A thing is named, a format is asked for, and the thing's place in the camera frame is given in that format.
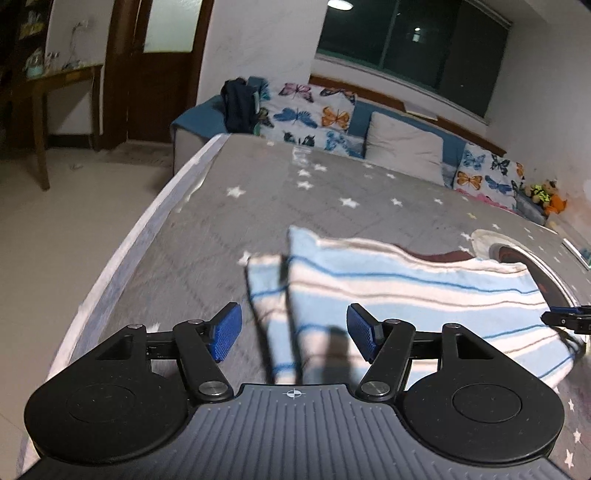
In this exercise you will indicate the brown wooden door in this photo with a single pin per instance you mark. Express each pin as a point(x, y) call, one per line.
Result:
point(157, 92)

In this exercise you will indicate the small butterfly-print pillow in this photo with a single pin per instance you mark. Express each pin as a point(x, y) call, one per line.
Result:
point(489, 177)

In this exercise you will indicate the blue white striped garment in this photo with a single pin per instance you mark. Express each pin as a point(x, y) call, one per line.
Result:
point(415, 295)

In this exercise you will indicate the round white-rimmed object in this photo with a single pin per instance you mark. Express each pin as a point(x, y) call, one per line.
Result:
point(521, 258)

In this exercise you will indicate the dark maroon cloth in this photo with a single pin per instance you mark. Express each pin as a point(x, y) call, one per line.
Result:
point(443, 256)

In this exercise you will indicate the teal kettle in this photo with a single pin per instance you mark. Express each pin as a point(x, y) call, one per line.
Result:
point(34, 64)

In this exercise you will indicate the dark wooden shelf cabinet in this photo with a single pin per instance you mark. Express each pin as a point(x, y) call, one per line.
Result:
point(18, 37)

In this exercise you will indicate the large butterfly-print pillow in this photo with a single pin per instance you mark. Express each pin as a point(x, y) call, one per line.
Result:
point(300, 115)

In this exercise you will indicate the orange plush toy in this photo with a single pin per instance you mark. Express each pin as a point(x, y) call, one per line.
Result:
point(557, 205)

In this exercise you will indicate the dark backpack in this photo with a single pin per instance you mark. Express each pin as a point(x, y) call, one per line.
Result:
point(238, 108)

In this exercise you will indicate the brown wooden table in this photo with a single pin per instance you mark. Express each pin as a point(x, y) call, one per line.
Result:
point(41, 87)

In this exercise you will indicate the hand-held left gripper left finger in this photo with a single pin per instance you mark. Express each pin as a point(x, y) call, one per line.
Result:
point(226, 330)

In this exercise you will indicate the green-framed window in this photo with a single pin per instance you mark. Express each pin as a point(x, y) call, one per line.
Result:
point(415, 41)

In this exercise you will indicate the plush toy with green vest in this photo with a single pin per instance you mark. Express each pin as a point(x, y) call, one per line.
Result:
point(540, 194)

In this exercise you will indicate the plain grey pillow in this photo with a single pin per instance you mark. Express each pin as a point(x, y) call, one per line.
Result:
point(406, 147)

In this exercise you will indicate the book on windowsill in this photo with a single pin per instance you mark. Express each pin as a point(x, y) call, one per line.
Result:
point(420, 110)

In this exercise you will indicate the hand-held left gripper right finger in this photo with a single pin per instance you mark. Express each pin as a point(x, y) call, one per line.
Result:
point(362, 330)

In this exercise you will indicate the door mat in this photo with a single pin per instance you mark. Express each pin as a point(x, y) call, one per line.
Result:
point(145, 154)

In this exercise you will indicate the grey star-print mattress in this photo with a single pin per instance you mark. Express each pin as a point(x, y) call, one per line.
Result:
point(207, 221)

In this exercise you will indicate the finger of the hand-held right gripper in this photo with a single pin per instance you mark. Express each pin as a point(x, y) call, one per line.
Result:
point(568, 318)

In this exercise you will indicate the blue sofa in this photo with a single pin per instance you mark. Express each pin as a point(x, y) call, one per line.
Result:
point(198, 122)

